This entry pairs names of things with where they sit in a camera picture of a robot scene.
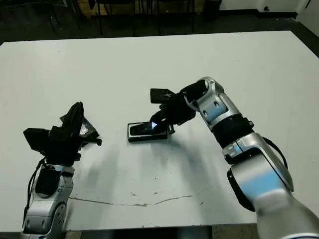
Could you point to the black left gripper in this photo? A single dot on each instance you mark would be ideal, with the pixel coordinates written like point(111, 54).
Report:
point(62, 149)

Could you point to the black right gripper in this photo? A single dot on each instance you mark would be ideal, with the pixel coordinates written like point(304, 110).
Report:
point(178, 109)

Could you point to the black box lid silver label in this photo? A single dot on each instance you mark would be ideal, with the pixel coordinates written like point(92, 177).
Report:
point(87, 129)

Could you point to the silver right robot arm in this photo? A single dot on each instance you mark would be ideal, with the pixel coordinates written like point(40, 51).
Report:
point(261, 174)

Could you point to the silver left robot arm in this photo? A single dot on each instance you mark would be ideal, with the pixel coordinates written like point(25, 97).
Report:
point(45, 211)

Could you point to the black box with white insert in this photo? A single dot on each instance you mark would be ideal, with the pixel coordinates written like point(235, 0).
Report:
point(147, 139)

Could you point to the black mesh chair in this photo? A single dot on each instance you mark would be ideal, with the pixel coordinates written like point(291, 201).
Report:
point(193, 22)
point(101, 22)

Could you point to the black trash bin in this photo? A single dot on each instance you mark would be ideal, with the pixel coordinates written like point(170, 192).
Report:
point(212, 10)

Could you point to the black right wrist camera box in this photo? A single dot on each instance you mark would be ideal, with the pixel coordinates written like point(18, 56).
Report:
point(159, 95)

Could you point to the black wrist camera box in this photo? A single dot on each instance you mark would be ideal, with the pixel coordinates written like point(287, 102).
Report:
point(159, 95)
point(36, 139)

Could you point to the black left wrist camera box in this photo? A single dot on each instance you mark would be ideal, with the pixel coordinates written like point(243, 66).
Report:
point(36, 139)

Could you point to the black round wall fixture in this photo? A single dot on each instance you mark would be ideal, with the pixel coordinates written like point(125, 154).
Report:
point(267, 8)

